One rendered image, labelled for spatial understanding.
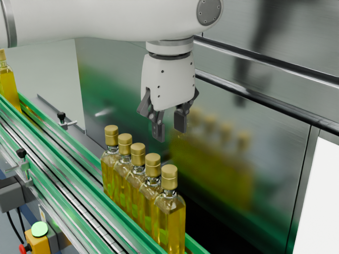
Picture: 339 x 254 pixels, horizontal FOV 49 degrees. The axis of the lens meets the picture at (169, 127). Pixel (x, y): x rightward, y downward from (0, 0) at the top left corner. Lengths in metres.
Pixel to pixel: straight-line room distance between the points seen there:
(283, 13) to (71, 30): 0.35
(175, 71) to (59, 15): 0.23
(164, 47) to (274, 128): 0.25
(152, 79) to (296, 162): 0.30
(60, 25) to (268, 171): 0.47
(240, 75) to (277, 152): 0.16
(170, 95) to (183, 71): 0.05
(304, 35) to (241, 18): 0.14
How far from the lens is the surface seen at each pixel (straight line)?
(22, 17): 0.54
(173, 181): 0.80
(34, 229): 1.17
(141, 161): 0.88
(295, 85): 0.67
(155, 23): 0.53
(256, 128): 0.74
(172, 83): 0.67
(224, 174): 0.86
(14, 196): 1.39
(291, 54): 0.69
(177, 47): 0.64
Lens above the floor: 1.79
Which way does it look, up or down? 28 degrees down
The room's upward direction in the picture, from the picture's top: straight up
